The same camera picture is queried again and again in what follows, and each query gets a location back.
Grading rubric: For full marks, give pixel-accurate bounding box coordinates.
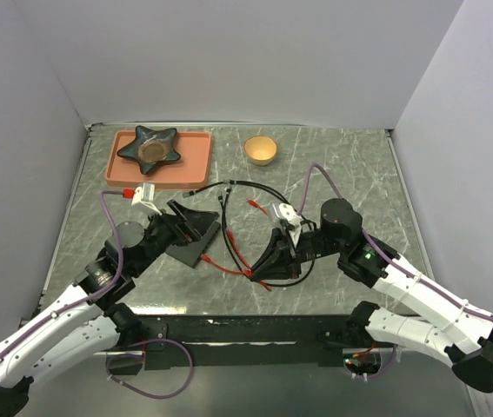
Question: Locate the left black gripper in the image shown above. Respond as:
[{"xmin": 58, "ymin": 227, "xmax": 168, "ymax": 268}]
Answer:
[{"xmin": 131, "ymin": 198, "xmax": 219, "ymax": 275}]

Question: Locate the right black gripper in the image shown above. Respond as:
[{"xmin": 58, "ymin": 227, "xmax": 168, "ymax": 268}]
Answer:
[{"xmin": 249, "ymin": 225, "xmax": 345, "ymax": 280}]

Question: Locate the black network switch box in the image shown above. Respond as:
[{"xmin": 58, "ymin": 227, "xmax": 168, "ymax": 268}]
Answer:
[{"xmin": 165, "ymin": 222, "xmax": 221, "ymax": 268}]

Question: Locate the red ethernet cable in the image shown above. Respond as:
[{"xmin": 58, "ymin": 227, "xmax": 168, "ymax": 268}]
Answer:
[
  {"xmin": 245, "ymin": 198, "xmax": 282, "ymax": 216},
  {"xmin": 201, "ymin": 229, "xmax": 273, "ymax": 291}
]

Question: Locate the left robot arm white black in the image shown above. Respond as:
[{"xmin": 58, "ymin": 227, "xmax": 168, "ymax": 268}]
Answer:
[{"xmin": 0, "ymin": 200, "xmax": 219, "ymax": 416}]

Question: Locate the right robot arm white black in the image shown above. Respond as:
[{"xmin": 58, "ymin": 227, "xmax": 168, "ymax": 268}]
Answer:
[{"xmin": 251, "ymin": 198, "xmax": 493, "ymax": 394}]

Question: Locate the salmon rectangular tray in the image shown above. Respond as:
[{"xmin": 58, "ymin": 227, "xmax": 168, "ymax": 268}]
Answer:
[{"xmin": 104, "ymin": 126, "xmax": 213, "ymax": 190}]

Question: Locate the dark star-shaped dish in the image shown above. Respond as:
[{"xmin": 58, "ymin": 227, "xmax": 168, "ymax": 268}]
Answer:
[{"xmin": 117, "ymin": 125, "xmax": 181, "ymax": 175}]

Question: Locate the small yellow bowl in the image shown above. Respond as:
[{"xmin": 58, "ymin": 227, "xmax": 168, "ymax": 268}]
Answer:
[{"xmin": 243, "ymin": 136, "xmax": 277, "ymax": 166}]

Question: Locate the black ethernet cable outer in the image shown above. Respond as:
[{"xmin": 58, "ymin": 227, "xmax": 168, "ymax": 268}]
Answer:
[{"xmin": 218, "ymin": 180, "xmax": 315, "ymax": 288}]

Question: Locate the aluminium frame rail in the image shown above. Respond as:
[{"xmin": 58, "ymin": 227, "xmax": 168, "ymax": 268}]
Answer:
[{"xmin": 10, "ymin": 315, "xmax": 472, "ymax": 357}]

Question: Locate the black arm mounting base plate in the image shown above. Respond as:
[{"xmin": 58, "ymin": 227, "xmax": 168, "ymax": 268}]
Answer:
[{"xmin": 87, "ymin": 313, "xmax": 397, "ymax": 371}]

